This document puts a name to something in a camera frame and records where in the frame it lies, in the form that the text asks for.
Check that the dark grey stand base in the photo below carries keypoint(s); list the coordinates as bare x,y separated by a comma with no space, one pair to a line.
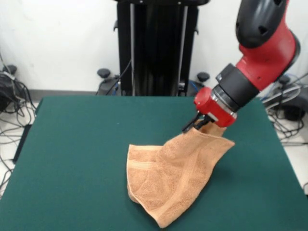
6,93
292,108

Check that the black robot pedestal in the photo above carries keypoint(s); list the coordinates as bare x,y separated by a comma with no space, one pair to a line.
156,48

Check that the tan terry towel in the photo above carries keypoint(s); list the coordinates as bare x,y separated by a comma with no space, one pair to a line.
168,173

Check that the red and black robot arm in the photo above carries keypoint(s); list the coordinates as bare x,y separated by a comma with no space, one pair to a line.
262,48

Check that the dark green table cloth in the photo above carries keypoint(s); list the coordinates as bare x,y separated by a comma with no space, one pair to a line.
72,144

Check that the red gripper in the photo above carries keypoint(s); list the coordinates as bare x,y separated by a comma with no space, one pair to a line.
211,108

